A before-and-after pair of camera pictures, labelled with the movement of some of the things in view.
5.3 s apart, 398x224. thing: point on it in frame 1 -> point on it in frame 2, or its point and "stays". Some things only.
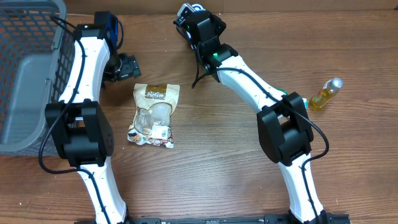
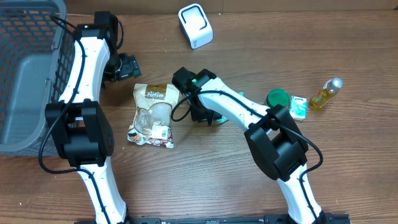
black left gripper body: x=120 y=67 stays
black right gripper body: x=217 y=27 -> x=205 y=114
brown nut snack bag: x=155 y=104 stays
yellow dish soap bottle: x=329 y=90 stays
